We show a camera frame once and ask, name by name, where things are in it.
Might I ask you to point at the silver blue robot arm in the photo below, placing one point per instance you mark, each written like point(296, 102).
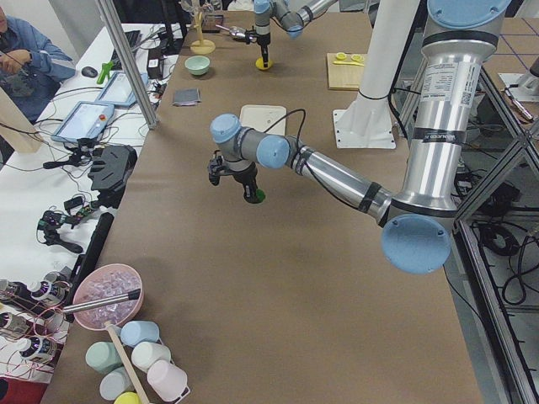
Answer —
point(292, 22)
point(459, 36)

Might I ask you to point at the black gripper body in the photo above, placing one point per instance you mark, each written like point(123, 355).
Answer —
point(248, 177)
point(263, 41)

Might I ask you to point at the blue cup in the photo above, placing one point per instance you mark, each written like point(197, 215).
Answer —
point(135, 332)

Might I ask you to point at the teach pendant tablet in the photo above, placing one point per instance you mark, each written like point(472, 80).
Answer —
point(87, 120)

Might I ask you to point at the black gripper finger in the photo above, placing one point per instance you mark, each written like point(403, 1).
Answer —
point(249, 194)
point(264, 55)

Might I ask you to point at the white cup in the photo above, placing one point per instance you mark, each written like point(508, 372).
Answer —
point(145, 354)

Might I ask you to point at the yellow lemon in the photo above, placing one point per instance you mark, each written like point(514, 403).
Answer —
point(258, 64)

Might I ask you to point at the white rabbit print tray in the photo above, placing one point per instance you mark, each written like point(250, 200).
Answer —
point(268, 118)

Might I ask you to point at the metal scoop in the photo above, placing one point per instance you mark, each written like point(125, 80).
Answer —
point(106, 301)

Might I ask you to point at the mint green bowl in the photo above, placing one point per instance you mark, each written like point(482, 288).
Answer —
point(197, 65)

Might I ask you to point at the green cup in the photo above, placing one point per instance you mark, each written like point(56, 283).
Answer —
point(103, 357)

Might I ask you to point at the green lime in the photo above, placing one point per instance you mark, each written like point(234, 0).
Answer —
point(260, 195)

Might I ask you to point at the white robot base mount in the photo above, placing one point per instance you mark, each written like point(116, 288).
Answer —
point(367, 122)

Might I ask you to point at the yellow plastic knife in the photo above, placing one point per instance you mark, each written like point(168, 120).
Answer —
point(347, 63)

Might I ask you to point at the bamboo cutting board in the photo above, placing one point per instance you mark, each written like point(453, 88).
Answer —
point(344, 77)

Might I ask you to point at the grey folded cloth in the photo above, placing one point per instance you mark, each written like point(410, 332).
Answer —
point(186, 97)

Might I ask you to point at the wooden mug stand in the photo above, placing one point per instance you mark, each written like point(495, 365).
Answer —
point(198, 10)

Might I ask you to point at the person in blue shirt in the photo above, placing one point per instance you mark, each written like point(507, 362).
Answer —
point(32, 67)

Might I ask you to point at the aluminium frame post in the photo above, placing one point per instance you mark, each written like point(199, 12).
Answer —
point(114, 27)

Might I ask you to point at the pink cup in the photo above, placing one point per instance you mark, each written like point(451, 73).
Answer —
point(168, 380)

